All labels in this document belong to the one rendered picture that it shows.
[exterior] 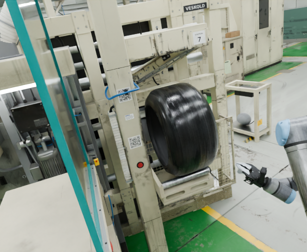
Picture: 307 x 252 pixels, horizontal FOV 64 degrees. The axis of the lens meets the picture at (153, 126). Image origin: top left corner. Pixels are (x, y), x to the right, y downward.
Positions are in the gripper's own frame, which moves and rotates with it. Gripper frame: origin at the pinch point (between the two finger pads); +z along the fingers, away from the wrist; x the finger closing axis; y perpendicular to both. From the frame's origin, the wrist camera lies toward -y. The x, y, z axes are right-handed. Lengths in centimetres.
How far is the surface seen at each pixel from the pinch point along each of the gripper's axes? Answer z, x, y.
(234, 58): 3, 426, 226
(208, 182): 6.3, -7.9, 22.8
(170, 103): 52, 1, -16
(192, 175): 17.6, -10.5, 20.7
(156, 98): 61, 4, -10
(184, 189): 18.1, -19.9, 24.8
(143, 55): 83, 28, -12
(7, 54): 142, -22, -9
